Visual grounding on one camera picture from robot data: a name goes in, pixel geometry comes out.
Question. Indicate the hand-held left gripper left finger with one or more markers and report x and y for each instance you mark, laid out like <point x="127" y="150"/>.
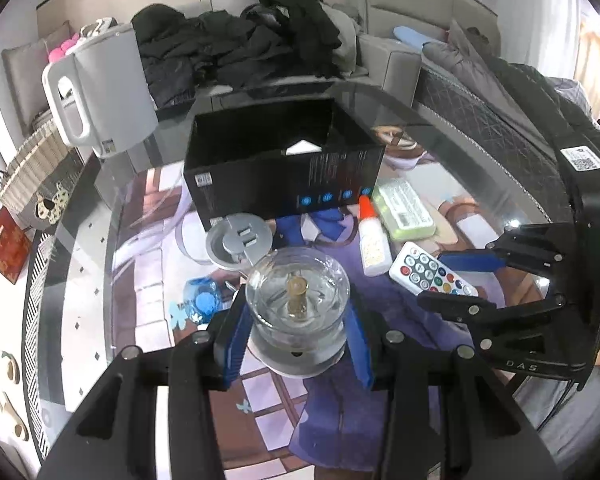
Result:
<point x="233" y="345"/>

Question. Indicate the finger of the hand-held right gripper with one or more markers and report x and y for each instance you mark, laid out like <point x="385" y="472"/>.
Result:
<point x="467" y="261"/>
<point x="455" y="307"/>

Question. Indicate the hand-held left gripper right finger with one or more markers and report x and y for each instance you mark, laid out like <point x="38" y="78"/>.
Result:
<point x="360" y="357"/>

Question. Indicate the white remote control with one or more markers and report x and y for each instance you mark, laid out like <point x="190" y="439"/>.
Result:
<point x="432" y="272"/>

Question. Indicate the clear glass jar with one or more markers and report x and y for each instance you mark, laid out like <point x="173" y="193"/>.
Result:
<point x="297" y="310"/>

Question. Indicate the small blue-capped plastic bottle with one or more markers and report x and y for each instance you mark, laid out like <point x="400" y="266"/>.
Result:
<point x="202" y="302"/>

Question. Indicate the light green plastic case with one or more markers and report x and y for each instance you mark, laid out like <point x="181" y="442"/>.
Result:
<point x="405" y="210"/>

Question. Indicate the white glue bottle orange cap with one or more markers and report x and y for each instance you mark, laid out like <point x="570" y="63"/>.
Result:
<point x="372" y="242"/>

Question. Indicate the grey round socket lid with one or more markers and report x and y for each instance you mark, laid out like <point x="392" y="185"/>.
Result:
<point x="237" y="242"/>

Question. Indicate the dark quilted cover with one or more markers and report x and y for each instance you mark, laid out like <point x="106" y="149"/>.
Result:
<point x="485" y="120"/>

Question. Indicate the person's grey trousers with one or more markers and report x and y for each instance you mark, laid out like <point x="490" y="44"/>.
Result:
<point x="560" y="410"/>

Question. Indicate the grey padded jacket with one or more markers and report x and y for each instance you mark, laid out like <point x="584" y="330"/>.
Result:
<point x="485" y="72"/>

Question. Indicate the black cardboard box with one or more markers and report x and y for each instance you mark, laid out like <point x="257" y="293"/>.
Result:
<point x="280" y="170"/>

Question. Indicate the white card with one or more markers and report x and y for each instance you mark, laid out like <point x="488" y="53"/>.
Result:
<point x="302" y="147"/>

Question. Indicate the beige slipper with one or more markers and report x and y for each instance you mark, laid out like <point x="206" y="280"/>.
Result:
<point x="7" y="364"/>
<point x="12" y="416"/>

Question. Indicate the light blue pillow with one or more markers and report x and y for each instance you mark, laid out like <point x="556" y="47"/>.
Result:
<point x="416" y="38"/>

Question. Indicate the grey sofa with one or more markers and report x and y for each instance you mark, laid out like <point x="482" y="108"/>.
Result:
<point x="380" y="35"/>

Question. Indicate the red paper bag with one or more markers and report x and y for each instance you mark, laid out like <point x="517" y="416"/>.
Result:
<point x="5" y="246"/>

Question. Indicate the woven wicker basket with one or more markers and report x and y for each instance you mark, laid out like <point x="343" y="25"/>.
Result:
<point x="35" y="160"/>

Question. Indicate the white electric kettle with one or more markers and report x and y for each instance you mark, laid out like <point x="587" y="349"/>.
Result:
<point x="100" y="95"/>

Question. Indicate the pile of black clothes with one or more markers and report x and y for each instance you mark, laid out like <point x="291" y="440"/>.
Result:
<point x="240" y="45"/>

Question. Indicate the pink plush toy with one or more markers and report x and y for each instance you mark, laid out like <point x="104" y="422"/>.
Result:
<point x="60" y="50"/>

